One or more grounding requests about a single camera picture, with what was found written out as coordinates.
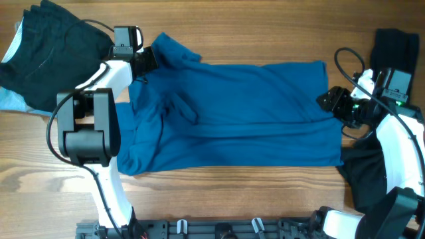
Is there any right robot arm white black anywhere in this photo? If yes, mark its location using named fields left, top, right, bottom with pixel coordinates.
left=311, top=68, right=424, bottom=238

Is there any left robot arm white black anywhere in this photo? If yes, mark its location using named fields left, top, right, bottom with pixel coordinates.
left=51, top=26, right=158, bottom=238

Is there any blue polo shirt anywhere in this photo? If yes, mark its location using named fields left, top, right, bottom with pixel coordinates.
left=116, top=34, right=342, bottom=175

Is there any folded dark navy garment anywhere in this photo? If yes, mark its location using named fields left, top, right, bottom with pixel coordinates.
left=1, top=1, right=113, bottom=112

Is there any left black cable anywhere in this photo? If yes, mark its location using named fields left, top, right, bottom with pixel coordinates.
left=45, top=19, right=127, bottom=239

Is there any folded light blue garment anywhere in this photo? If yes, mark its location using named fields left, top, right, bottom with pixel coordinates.
left=1, top=20, right=51, bottom=116

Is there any black garment with white logo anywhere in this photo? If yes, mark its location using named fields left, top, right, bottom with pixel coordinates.
left=337, top=29, right=420, bottom=213

